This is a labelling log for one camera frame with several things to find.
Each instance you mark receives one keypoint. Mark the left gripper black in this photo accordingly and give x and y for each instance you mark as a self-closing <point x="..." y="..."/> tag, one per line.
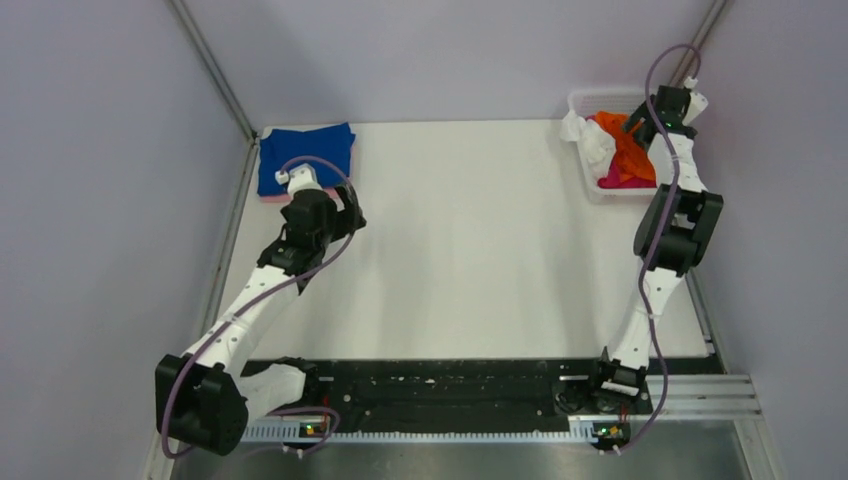
<point x="342" y="217"/>

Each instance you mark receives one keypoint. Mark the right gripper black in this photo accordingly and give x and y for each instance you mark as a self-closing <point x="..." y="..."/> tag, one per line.
<point x="640" y="113"/>

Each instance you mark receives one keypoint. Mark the orange t shirt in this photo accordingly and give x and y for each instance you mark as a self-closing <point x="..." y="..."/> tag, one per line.
<point x="629" y="156"/>

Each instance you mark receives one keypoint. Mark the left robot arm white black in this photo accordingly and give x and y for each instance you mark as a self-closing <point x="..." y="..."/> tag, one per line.
<point x="203" y="397"/>

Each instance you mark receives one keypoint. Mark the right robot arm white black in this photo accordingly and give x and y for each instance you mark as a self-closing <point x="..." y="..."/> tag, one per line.
<point x="670" y="240"/>

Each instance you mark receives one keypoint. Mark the folded pink t shirt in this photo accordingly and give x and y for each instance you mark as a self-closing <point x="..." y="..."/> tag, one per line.
<point x="300" y="173"/>

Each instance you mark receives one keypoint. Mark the folded blue t shirt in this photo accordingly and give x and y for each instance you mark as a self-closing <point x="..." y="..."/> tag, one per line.
<point x="279" y="147"/>

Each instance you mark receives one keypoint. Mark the white plastic laundry basket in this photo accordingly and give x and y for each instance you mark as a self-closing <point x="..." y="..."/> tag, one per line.
<point x="588" y="102"/>

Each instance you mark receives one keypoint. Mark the crumpled white t shirt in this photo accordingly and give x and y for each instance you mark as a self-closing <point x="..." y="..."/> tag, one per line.
<point x="595" y="145"/>

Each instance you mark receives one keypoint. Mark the crumpled magenta t shirt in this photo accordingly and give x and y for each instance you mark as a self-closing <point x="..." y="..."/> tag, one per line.
<point x="616" y="178"/>

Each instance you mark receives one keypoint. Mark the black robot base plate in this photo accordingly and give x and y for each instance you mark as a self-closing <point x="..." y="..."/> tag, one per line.
<point x="451" y="396"/>

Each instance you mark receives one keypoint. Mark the aluminium frame rail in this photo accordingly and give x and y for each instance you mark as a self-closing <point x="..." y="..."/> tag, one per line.
<point x="710" y="397"/>

